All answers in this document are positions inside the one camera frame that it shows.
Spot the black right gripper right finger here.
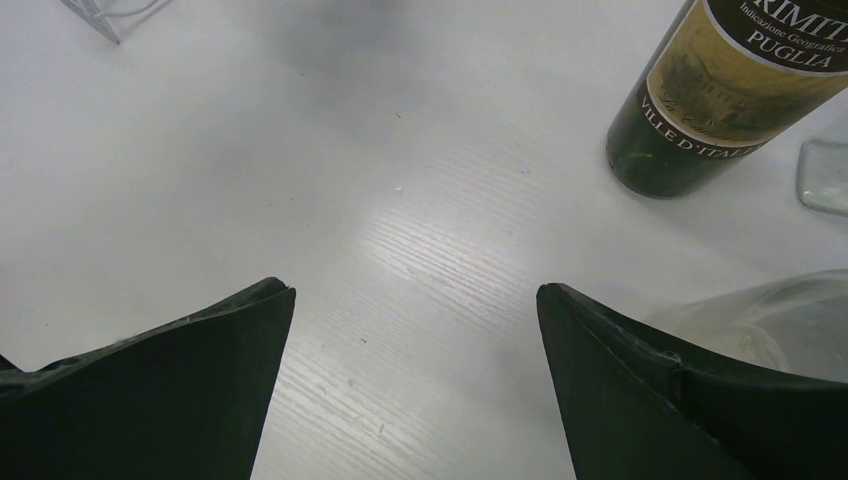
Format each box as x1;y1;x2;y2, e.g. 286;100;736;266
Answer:
536;283;847;479

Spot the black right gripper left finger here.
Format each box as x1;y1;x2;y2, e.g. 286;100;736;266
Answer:
1;277;296;479

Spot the clear bottle with brown cap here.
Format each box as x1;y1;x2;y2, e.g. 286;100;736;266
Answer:
644;269;847;383

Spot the brown bottle with tan label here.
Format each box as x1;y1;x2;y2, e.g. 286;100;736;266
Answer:
606;0;847;199

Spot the white wire wine rack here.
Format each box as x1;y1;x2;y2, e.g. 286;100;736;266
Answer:
60;0;172;46

